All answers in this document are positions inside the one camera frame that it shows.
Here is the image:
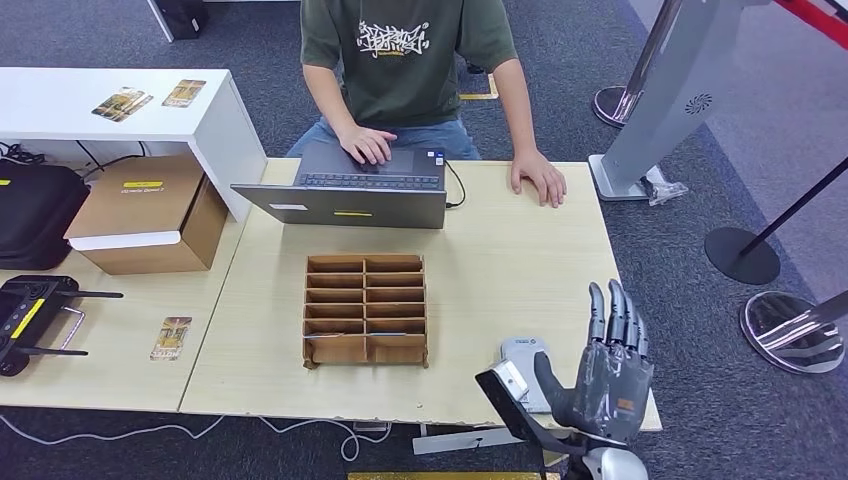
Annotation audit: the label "wooden card rack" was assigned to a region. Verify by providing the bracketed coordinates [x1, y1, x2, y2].
[302, 254, 430, 370]

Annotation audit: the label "person's left hand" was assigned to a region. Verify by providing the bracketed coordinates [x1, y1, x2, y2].
[510, 148, 568, 209]

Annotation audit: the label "chrome stanchion post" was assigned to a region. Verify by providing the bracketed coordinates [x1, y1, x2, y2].
[739, 291, 848, 377]
[591, 0, 684, 130]

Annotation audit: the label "thin black cable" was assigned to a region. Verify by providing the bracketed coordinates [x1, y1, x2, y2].
[76, 140, 148, 181]

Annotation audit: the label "clear plastic bag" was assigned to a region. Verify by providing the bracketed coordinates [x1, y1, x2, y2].
[641, 165, 690, 208]

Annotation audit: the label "person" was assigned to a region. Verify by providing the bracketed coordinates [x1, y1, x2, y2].
[286, 0, 568, 209]

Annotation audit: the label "person's right hand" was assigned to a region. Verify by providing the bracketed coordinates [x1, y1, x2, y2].
[337, 124, 399, 167]

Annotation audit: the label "grey laptop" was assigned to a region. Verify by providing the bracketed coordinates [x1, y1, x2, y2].
[231, 142, 448, 231]

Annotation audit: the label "wooden desk leg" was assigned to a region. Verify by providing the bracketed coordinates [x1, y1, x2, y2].
[541, 430, 579, 469]

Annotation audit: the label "black computer tower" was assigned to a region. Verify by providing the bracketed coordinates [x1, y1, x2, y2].
[154, 0, 211, 41]

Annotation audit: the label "black carrying case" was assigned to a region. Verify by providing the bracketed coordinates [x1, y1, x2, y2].
[0, 160, 91, 272]

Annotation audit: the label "grey card reader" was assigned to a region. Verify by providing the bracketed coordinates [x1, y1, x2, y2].
[498, 336, 554, 415]

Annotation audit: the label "brown cardboard box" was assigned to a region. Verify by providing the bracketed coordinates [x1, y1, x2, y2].
[64, 155, 231, 276]

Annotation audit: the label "white flat board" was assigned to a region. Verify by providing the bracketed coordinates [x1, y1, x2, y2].
[411, 425, 531, 457]

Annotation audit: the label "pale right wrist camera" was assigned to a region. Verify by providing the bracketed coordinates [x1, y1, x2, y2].
[492, 359, 533, 402]

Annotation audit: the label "red barrier belt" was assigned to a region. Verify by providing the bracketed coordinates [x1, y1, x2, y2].
[771, 0, 848, 51]

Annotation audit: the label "white shelf unit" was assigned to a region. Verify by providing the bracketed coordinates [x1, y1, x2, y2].
[0, 66, 270, 223]

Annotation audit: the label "black laptop cable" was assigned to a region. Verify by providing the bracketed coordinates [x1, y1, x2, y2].
[445, 160, 468, 210]

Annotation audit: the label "white floor cable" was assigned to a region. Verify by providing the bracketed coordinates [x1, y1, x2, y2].
[0, 411, 393, 464]

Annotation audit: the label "black controller with antennas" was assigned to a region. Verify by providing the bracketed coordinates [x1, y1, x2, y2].
[0, 274, 125, 378]

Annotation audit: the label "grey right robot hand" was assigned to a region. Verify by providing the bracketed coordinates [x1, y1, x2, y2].
[533, 279, 656, 445]

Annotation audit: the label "black stanchion post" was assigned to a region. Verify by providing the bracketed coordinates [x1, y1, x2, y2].
[703, 157, 848, 287]

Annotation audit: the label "tangled black cables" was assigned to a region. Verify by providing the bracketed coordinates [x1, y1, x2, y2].
[0, 140, 48, 167]

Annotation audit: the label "silver kiosk stand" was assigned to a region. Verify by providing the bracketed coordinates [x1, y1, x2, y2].
[588, 0, 763, 203]

